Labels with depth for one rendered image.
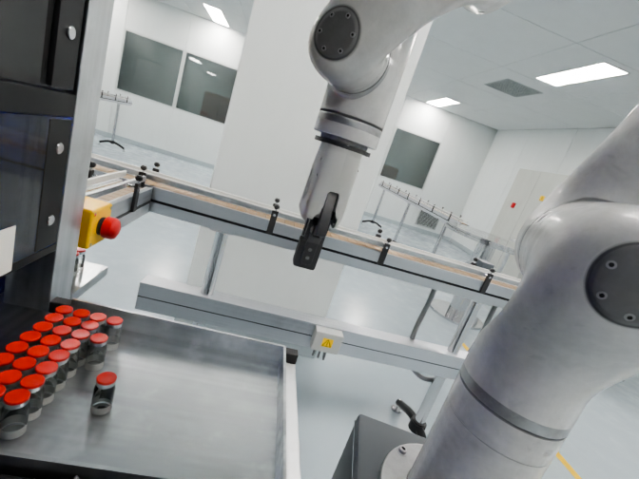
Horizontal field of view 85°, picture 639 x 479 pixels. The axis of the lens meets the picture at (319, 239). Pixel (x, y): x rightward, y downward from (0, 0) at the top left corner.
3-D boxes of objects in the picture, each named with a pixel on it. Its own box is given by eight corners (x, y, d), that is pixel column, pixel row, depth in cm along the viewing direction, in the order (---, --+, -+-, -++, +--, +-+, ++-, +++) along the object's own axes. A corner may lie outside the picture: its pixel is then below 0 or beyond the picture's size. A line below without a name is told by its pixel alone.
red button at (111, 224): (88, 238, 61) (91, 216, 60) (100, 231, 65) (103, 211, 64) (111, 243, 61) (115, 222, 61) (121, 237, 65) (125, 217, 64)
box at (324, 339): (310, 349, 145) (317, 331, 143) (309, 342, 150) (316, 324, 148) (337, 355, 147) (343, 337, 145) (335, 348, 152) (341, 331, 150)
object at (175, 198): (59, 188, 119) (65, 143, 115) (84, 182, 133) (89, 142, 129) (527, 316, 153) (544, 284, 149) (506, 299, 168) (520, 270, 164)
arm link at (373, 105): (372, 122, 38) (388, 135, 47) (416, -10, 35) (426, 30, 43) (305, 102, 41) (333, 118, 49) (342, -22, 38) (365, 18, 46)
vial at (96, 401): (86, 414, 40) (90, 384, 39) (95, 400, 42) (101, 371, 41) (106, 418, 40) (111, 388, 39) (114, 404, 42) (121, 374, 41)
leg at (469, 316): (409, 436, 170) (474, 299, 152) (403, 422, 179) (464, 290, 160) (426, 439, 172) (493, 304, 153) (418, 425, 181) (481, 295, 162)
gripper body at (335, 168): (314, 128, 49) (291, 203, 52) (321, 126, 39) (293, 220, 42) (363, 145, 50) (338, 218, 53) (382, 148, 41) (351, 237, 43)
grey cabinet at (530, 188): (510, 287, 609) (566, 174, 558) (474, 263, 723) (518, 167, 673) (531, 294, 616) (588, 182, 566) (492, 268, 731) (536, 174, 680)
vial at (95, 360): (80, 370, 45) (86, 339, 44) (89, 359, 48) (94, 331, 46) (98, 373, 46) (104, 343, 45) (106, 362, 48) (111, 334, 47)
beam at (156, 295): (134, 309, 138) (139, 281, 135) (142, 299, 145) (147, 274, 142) (482, 386, 167) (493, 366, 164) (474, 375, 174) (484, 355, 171)
